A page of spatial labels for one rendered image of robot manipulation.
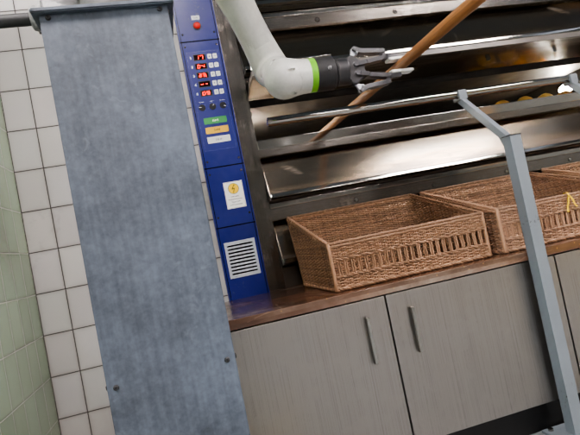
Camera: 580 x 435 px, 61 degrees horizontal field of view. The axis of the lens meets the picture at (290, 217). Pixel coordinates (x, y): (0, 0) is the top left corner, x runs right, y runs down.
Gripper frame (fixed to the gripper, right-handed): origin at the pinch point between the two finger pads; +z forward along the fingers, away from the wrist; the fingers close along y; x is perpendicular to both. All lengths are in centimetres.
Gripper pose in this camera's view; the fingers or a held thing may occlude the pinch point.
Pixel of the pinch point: (399, 65)
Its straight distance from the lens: 151.4
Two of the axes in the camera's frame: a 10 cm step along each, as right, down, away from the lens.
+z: 9.6, -1.8, 2.3
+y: 1.9, 9.8, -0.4
